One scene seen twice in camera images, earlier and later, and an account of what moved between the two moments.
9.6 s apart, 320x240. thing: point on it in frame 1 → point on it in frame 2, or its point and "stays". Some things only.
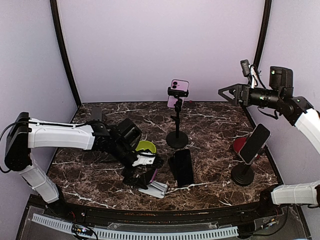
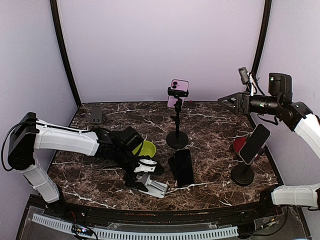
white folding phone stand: (155, 189) stays
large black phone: (183, 168) stays
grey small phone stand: (96, 113) stays
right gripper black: (239, 89) → (242, 102)
